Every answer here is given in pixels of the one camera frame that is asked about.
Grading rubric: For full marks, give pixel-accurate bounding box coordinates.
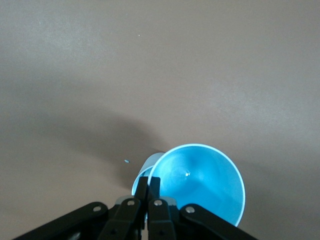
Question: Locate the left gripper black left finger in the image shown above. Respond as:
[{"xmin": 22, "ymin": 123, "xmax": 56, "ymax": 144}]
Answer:
[{"xmin": 14, "ymin": 176, "xmax": 149, "ymax": 240}]

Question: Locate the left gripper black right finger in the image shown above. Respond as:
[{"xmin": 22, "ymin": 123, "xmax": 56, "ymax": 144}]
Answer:
[{"xmin": 147, "ymin": 176, "xmax": 256, "ymax": 240}]

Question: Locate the blue plastic cup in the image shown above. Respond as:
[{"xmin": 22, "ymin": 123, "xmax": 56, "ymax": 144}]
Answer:
[
  {"xmin": 131, "ymin": 151, "xmax": 166, "ymax": 201},
  {"xmin": 149, "ymin": 143, "xmax": 247, "ymax": 228}
]

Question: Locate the brown table cloth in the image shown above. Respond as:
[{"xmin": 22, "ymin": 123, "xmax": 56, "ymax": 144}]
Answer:
[{"xmin": 0, "ymin": 0, "xmax": 320, "ymax": 240}]

